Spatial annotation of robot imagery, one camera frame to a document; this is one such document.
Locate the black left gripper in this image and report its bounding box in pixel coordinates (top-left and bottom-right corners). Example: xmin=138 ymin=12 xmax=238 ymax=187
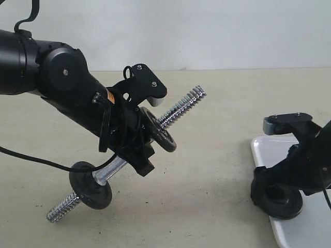
xmin=100 ymin=90 xmax=155 ymax=177

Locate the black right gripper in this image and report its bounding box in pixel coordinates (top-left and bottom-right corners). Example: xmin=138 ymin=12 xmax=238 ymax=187
xmin=250 ymin=142 xmax=330 ymax=206

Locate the black weight plate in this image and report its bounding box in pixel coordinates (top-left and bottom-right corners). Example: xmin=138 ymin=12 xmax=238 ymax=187
xmin=69 ymin=172 xmax=112 ymax=210
xmin=250 ymin=178 xmax=303 ymax=220

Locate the chrome threaded dumbbell bar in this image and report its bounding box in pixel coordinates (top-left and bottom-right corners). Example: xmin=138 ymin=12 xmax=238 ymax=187
xmin=47 ymin=86 xmax=206 ymax=223

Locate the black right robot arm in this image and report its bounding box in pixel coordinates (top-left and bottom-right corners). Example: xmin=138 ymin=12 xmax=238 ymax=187
xmin=251 ymin=116 xmax=330 ymax=205

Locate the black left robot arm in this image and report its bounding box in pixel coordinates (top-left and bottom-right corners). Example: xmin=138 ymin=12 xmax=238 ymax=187
xmin=1 ymin=30 xmax=154 ymax=176

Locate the black weight plate far end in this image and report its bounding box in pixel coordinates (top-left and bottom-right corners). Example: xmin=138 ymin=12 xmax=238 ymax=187
xmin=140 ymin=107 xmax=177 ymax=152

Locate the white rectangular tray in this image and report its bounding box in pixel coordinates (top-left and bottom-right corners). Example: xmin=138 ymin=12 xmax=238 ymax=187
xmin=251 ymin=135 xmax=330 ymax=247

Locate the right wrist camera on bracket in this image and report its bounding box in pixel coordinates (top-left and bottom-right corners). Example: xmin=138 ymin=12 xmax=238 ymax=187
xmin=263 ymin=112 xmax=322 ymax=143

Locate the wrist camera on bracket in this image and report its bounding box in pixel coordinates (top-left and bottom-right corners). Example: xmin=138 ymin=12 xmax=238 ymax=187
xmin=123 ymin=63 xmax=167 ymax=107
xmin=263 ymin=112 xmax=322 ymax=143

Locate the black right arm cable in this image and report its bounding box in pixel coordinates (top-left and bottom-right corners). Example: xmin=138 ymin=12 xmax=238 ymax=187
xmin=320 ymin=185 xmax=331 ymax=210

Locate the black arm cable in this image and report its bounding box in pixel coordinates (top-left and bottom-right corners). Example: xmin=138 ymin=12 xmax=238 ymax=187
xmin=0 ymin=0 xmax=143 ymax=174
xmin=320 ymin=185 xmax=331 ymax=210

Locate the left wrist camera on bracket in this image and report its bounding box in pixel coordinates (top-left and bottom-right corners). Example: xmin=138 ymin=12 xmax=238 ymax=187
xmin=123 ymin=63 xmax=167 ymax=107

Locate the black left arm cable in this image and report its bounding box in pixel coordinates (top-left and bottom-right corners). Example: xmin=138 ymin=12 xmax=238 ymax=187
xmin=0 ymin=0 xmax=143 ymax=174

